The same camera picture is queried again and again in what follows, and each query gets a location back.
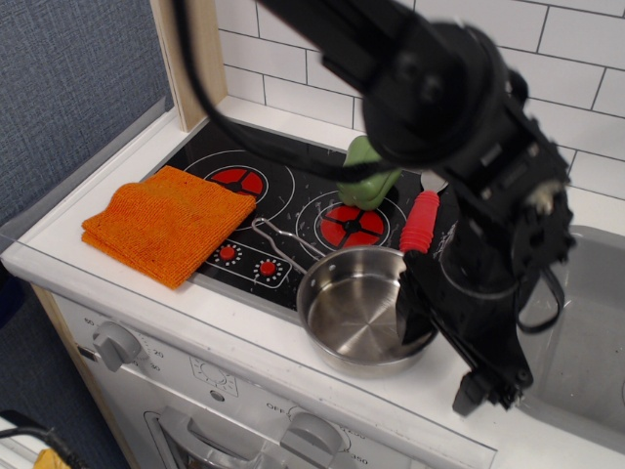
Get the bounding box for yellow object at bottom left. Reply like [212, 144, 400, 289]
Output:
[33, 448, 71, 469]

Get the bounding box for grey oven knob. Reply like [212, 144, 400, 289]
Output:
[280, 412, 343, 467]

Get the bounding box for green toy bell pepper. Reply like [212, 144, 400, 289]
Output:
[337, 136, 401, 211]

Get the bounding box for wooden side post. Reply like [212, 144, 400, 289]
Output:
[149, 0, 228, 133]

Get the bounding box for grey sink basin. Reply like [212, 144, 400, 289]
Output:
[519, 226, 624, 452]

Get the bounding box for fork with red handle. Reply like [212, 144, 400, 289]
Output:
[399, 171, 447, 254]

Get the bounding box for black toy stove top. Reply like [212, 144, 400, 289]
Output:
[143, 123, 423, 323]

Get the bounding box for silver oven door handle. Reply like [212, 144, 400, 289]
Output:
[158, 407, 272, 468]

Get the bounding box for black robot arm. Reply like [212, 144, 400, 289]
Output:
[267, 1, 574, 416]

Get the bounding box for folded orange cloth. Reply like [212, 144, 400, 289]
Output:
[82, 166, 256, 289]

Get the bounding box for grey timer knob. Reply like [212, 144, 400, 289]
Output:
[93, 321, 142, 372]

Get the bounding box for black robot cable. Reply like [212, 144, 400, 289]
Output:
[170, 0, 396, 183]

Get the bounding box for stainless steel pot with handle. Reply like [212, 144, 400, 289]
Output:
[251, 217, 437, 378]

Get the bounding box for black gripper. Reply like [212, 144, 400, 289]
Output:
[395, 194, 538, 417]

